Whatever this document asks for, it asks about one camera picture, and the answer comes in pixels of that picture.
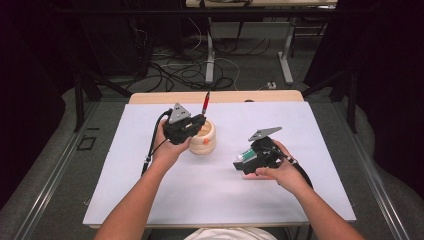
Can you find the dark curtain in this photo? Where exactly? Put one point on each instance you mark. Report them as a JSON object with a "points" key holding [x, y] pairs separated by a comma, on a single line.
{"points": [[393, 83], [30, 100]]}

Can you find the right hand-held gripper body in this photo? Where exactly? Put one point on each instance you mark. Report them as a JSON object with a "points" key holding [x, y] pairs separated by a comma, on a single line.
{"points": [[266, 156]]}

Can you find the black metal stand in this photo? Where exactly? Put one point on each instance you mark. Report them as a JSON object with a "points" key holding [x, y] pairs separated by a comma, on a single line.
{"points": [[351, 106], [79, 106]]}

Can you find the person's white shirt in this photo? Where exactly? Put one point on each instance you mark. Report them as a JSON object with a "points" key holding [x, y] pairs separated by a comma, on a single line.
{"points": [[230, 235]]}

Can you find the black crossbar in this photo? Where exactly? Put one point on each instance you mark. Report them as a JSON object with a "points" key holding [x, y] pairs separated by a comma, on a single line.
{"points": [[133, 12]]}

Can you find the green and white glue stick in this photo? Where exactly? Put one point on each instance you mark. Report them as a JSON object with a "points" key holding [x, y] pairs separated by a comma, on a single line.
{"points": [[246, 154]]}

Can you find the white power plug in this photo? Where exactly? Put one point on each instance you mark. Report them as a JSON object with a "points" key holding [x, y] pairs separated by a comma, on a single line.
{"points": [[271, 85]]}

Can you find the aluminium floor rail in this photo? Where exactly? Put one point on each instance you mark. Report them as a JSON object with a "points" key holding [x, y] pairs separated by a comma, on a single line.
{"points": [[373, 180], [50, 186]]}

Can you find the person's left hand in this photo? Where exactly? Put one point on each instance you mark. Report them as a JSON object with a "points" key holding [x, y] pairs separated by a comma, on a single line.
{"points": [[166, 151]]}

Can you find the person's right hand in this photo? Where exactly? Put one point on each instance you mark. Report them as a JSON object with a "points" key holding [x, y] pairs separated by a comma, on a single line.
{"points": [[288, 176]]}

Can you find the red pen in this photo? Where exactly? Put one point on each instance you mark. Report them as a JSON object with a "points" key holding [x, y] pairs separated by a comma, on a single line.
{"points": [[205, 103]]}

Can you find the cream ribbed pen holder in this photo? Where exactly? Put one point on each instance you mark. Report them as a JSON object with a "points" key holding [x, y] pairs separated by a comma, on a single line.
{"points": [[204, 143]]}

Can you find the white table mat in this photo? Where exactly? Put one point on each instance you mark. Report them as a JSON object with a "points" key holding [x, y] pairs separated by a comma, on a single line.
{"points": [[200, 186]]}

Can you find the white-legged desk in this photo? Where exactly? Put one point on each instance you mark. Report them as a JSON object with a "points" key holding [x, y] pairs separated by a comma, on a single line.
{"points": [[210, 60]]}

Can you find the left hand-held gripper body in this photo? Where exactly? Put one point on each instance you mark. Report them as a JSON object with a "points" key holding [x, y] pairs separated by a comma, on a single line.
{"points": [[178, 130]]}

